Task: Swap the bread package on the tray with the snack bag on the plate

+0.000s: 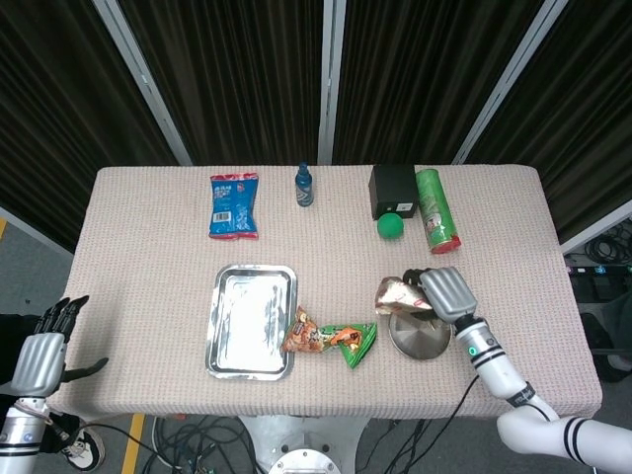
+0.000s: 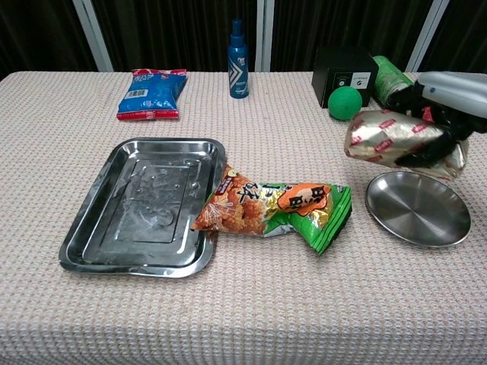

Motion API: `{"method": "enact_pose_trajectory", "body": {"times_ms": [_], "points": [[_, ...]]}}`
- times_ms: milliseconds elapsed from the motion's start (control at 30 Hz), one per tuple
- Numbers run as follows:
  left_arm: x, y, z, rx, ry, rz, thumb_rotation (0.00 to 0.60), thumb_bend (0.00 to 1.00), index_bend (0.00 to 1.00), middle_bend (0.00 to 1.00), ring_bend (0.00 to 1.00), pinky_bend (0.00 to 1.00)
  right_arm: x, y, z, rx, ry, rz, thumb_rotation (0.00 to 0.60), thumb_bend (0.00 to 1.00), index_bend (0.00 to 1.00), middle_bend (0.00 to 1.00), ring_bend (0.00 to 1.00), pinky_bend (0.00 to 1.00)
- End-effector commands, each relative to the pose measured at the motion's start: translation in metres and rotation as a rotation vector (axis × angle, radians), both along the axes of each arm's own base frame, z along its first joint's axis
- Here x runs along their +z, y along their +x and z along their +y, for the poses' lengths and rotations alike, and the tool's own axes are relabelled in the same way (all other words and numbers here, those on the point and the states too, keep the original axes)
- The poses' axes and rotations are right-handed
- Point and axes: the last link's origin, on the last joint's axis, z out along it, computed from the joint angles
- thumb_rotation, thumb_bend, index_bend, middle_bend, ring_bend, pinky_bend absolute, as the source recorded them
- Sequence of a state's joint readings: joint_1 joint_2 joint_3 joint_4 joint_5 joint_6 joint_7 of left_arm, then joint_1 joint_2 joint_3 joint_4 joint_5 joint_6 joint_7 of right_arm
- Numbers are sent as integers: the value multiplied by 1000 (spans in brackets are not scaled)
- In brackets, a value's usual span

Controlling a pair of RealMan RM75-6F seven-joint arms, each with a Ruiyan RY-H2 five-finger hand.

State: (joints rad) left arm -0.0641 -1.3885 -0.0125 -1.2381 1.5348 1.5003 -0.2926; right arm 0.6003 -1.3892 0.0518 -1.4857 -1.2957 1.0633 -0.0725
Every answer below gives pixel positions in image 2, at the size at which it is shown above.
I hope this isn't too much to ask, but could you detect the blue spray bottle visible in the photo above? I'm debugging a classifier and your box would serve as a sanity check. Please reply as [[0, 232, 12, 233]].
[[228, 18, 250, 100]]

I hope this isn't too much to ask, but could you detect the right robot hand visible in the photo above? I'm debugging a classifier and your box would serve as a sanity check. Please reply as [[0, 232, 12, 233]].
[[384, 70, 487, 169]]

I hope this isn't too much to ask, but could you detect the gold foil snack package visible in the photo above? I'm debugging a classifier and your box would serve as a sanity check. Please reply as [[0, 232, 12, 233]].
[[342, 107, 470, 181]]

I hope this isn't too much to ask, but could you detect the rectangular steel tray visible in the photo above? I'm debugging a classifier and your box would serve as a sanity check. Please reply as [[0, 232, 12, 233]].
[[58, 136, 227, 279]]

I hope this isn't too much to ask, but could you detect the dark curtain panel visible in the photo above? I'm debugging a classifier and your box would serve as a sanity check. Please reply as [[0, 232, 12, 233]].
[[0, 0, 97, 81], [270, 0, 435, 73], [91, 0, 264, 73], [418, 0, 487, 74]]

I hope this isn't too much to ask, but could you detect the black box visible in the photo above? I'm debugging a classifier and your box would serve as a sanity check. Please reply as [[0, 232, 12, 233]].
[[310, 46, 380, 110]]

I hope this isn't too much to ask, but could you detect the green chips can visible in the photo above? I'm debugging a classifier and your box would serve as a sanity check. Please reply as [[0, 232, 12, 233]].
[[370, 55, 416, 110]]

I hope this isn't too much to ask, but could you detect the orange green chip bag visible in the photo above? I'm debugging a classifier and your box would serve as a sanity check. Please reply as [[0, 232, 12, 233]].
[[190, 163, 353, 256]]

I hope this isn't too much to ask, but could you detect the pink waffle tablecloth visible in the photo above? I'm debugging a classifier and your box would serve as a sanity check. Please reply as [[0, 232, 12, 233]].
[[0, 70, 487, 365]]

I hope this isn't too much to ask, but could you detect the blue red snack packet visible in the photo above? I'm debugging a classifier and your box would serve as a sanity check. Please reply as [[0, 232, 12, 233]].
[[116, 68, 189, 122]]

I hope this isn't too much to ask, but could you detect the round steel plate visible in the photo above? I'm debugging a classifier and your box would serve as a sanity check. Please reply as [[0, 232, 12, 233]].
[[364, 170, 473, 249]]

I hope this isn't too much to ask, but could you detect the green ball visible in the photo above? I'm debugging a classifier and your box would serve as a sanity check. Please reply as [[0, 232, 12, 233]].
[[327, 85, 364, 122]]

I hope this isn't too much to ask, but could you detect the white screen frame post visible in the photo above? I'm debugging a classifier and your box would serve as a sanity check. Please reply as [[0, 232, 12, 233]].
[[254, 0, 276, 73], [404, 0, 450, 74], [72, 0, 115, 73]]

